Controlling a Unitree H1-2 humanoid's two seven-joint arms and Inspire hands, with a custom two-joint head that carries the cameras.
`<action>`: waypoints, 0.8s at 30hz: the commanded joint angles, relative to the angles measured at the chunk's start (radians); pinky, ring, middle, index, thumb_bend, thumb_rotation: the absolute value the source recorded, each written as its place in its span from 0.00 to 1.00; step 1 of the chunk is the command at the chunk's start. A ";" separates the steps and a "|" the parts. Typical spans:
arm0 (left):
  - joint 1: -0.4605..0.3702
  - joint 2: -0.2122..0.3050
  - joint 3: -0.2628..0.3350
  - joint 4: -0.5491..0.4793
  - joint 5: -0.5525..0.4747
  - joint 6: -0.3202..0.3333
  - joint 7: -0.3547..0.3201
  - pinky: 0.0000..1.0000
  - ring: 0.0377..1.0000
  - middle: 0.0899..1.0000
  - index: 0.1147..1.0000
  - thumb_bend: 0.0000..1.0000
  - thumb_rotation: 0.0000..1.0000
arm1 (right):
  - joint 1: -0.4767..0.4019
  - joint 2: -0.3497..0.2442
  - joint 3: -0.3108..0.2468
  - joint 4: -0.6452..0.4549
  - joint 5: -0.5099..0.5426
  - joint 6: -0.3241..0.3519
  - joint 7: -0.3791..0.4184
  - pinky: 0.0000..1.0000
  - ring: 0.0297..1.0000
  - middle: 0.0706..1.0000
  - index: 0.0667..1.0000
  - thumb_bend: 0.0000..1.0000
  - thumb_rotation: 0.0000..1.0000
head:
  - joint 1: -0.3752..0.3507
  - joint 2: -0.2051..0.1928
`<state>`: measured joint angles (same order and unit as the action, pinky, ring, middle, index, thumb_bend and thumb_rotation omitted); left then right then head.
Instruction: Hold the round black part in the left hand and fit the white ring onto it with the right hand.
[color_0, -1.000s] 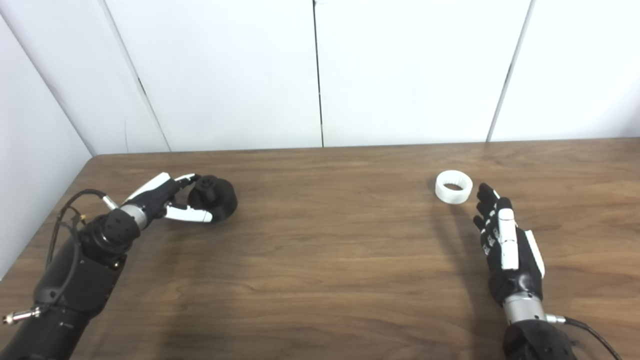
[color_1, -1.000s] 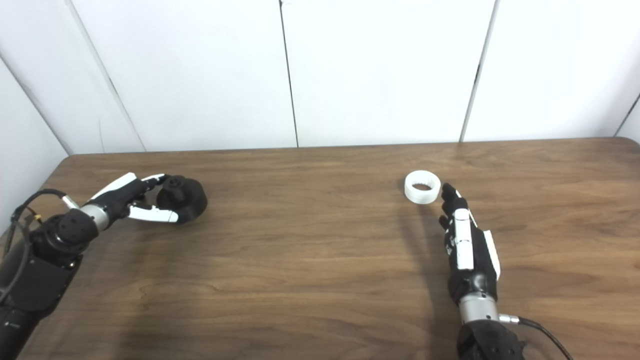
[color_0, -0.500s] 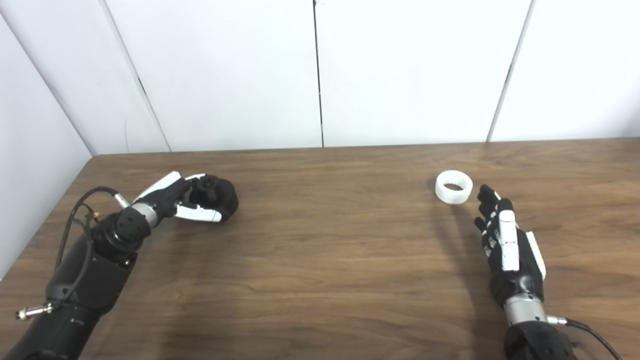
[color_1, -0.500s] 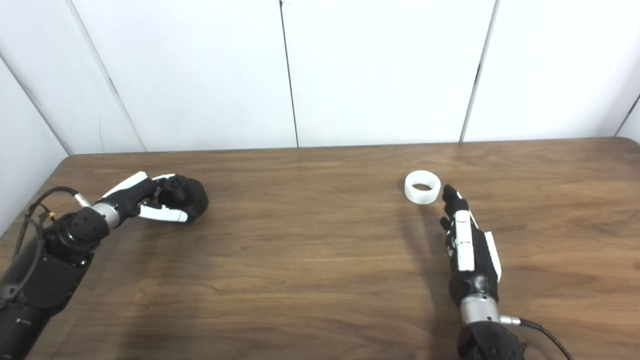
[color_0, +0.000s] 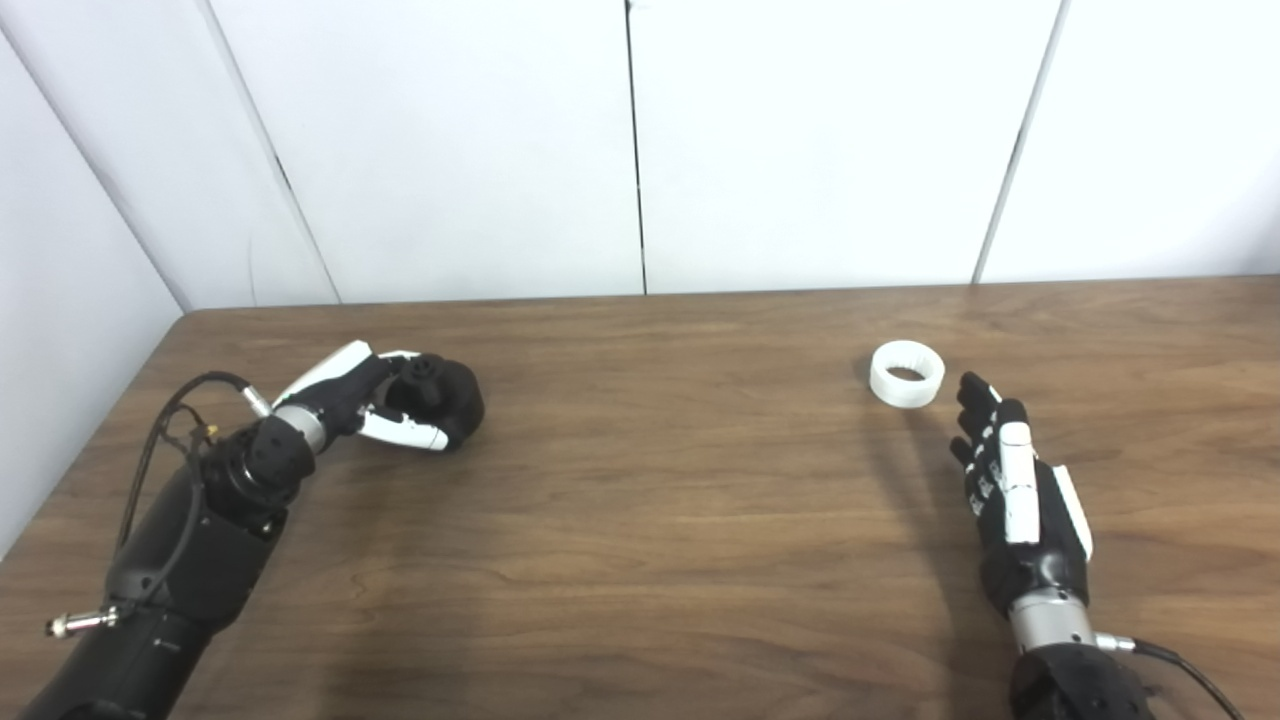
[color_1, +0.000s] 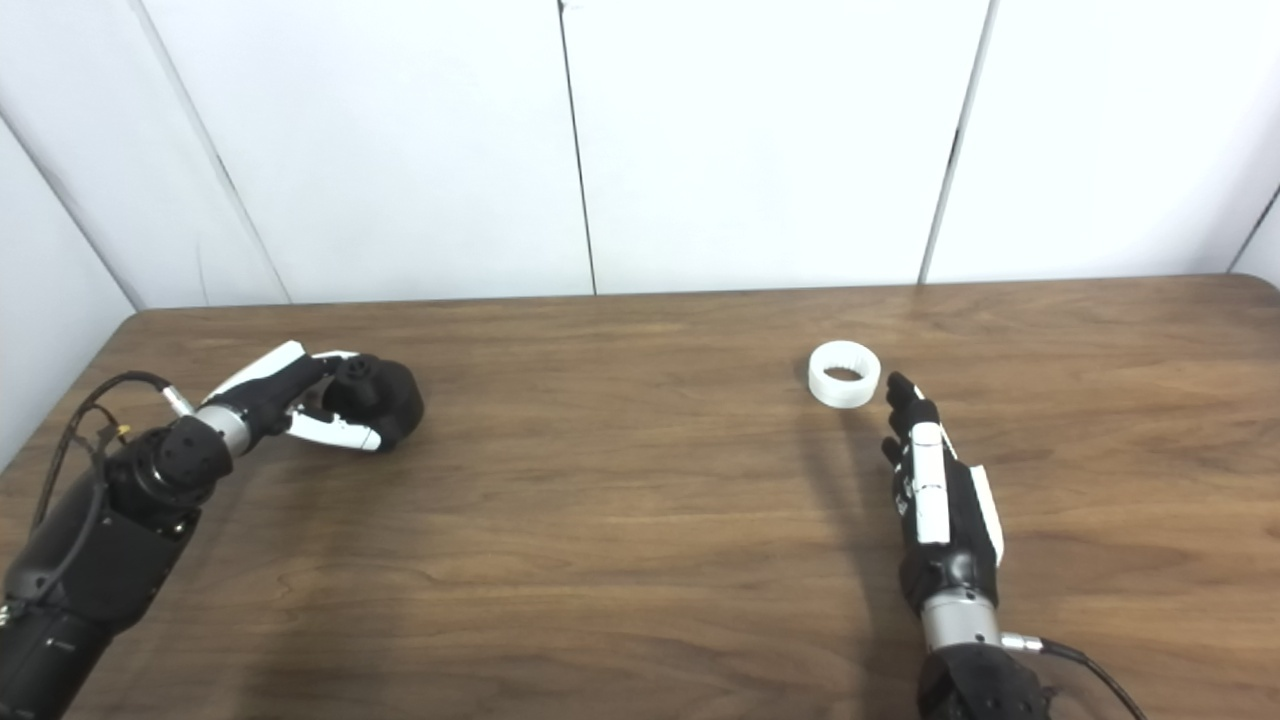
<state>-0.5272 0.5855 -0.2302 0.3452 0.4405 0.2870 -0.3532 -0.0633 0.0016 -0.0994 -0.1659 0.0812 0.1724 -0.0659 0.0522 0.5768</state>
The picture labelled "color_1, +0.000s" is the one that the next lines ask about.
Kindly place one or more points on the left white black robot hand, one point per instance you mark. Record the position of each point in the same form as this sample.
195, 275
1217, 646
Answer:
265, 395

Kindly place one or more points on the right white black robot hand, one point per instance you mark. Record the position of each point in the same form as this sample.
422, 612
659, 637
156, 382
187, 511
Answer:
930, 495

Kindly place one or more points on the round black plastic part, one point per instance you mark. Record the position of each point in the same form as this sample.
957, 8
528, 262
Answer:
395, 395

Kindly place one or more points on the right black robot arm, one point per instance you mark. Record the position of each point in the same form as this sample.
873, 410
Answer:
975, 680

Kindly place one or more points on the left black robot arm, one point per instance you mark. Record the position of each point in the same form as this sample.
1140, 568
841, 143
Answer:
100, 555

